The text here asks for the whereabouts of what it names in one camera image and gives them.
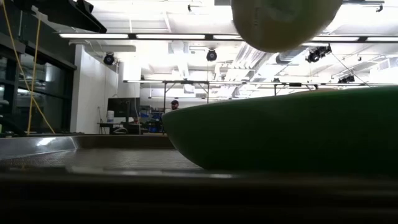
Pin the white container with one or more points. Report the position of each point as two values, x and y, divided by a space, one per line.
110 116

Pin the green plate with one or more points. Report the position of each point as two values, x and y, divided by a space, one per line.
280 130

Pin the beige bowl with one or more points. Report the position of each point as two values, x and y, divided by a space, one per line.
280 25

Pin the black standing desk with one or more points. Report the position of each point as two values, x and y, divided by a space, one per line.
118 124

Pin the black overhead panel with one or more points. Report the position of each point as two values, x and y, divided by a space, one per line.
68 15

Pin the dark brown plastic tray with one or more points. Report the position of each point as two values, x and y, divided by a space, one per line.
109 158

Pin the black hanging spotlight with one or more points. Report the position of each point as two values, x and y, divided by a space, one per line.
317 54
211 55
346 79
109 59

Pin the ceiling light tube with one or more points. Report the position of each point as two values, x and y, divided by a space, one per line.
93 36
335 39
227 37
170 36
382 39

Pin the distant black monitor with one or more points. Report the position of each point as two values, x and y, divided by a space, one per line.
122 107

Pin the distant person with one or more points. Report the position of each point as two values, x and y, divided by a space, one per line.
174 105

